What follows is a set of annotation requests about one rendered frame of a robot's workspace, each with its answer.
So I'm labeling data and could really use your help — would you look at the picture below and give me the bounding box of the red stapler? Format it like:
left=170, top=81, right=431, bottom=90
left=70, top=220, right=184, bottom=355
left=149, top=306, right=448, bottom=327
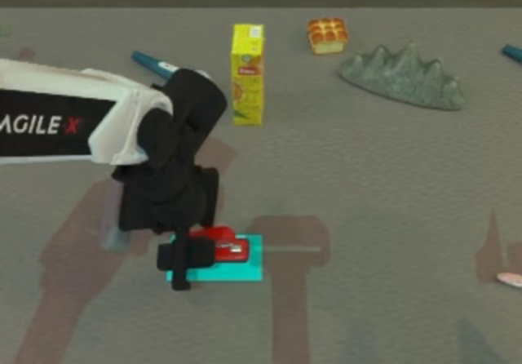
left=189, top=224, right=250, bottom=264

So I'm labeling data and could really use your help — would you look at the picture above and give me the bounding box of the cyan square pad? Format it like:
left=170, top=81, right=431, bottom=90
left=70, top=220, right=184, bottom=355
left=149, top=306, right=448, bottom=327
left=164, top=233, right=264, bottom=283

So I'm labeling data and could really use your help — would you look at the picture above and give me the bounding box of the teal marker pen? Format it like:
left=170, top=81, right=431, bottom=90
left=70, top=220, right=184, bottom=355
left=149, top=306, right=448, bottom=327
left=130, top=50, right=180, bottom=80
left=501, top=43, right=522, bottom=64

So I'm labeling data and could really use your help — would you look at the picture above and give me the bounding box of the yellow juice carton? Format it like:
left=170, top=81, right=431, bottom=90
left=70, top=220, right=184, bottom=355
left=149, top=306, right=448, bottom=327
left=230, top=22, right=266, bottom=127

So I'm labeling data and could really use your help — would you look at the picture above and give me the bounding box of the golden bread loaf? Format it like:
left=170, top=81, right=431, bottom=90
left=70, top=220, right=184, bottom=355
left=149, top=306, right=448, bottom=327
left=306, top=16, right=350, bottom=55

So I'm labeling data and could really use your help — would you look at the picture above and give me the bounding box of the green mountain-shaped ornament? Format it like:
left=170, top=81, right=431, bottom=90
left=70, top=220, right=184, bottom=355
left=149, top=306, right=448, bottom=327
left=336, top=40, right=466, bottom=112

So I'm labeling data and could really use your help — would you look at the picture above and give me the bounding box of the pink flat object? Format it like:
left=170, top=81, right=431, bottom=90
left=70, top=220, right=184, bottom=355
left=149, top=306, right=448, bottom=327
left=495, top=271, right=522, bottom=288

